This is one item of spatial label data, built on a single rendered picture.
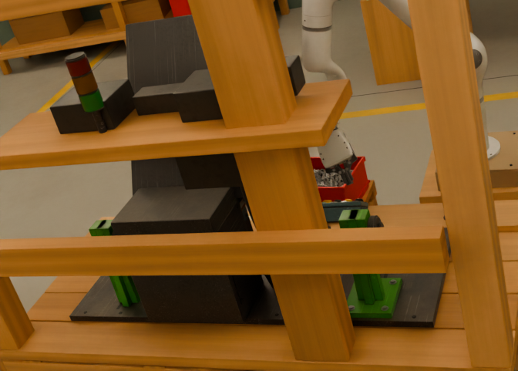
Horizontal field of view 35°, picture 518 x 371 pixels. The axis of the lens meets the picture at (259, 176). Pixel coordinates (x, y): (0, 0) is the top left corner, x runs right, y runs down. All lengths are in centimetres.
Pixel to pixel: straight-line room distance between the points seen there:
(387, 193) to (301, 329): 249
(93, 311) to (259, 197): 88
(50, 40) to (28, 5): 661
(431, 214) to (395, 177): 211
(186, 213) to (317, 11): 72
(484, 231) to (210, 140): 60
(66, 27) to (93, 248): 642
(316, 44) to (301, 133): 82
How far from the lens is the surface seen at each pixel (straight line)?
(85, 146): 193
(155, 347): 232
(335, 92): 181
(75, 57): 190
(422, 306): 216
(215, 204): 213
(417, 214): 252
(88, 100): 192
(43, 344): 254
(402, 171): 464
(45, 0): 184
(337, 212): 255
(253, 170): 180
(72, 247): 210
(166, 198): 224
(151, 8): 794
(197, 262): 194
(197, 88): 183
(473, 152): 166
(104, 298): 258
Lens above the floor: 223
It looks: 27 degrees down
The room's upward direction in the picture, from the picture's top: 16 degrees counter-clockwise
